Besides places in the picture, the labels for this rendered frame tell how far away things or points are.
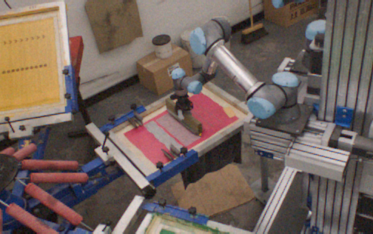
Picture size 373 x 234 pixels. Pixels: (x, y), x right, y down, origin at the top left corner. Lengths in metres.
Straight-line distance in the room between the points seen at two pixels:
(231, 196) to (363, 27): 1.88
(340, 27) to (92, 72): 3.07
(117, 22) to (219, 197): 2.07
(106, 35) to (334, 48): 2.80
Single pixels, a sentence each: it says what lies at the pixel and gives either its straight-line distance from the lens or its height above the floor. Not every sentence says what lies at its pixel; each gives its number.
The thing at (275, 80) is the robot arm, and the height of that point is 1.49.
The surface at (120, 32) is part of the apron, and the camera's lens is 4.43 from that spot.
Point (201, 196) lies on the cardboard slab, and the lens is 3.39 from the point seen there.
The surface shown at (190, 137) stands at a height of 0.95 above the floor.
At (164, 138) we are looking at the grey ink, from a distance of 2.52.
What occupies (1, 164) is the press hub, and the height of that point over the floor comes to 1.32.
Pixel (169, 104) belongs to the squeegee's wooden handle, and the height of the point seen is 1.04.
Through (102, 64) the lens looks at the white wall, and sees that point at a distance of 4.52.
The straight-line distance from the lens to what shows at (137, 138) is 2.57.
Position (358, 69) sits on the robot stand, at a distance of 2.02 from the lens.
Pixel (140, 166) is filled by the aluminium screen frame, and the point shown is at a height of 0.99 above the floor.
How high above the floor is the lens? 2.62
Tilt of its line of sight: 39 degrees down
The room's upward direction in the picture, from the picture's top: 10 degrees counter-clockwise
